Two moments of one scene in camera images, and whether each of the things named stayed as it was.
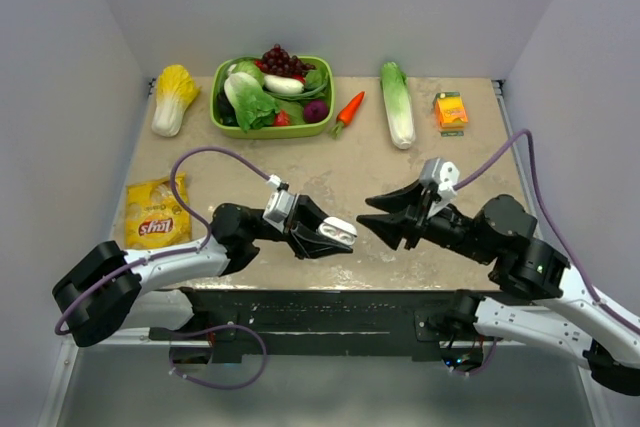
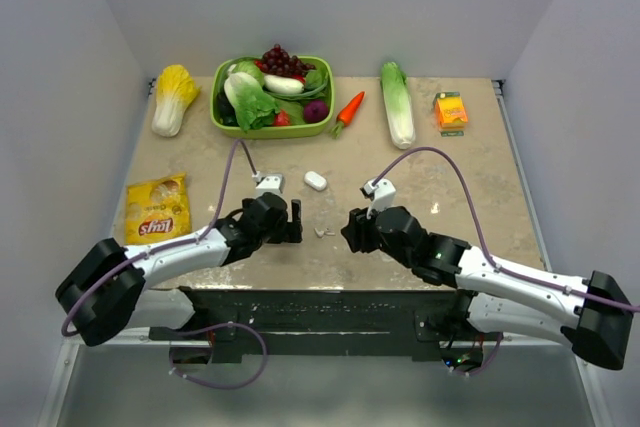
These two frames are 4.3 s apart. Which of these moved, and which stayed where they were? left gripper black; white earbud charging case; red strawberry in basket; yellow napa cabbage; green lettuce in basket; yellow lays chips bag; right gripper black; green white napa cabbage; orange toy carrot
Moved: right gripper black; white earbud charging case; left gripper black
Stayed: green white napa cabbage; yellow lays chips bag; red strawberry in basket; green lettuce in basket; orange toy carrot; yellow napa cabbage
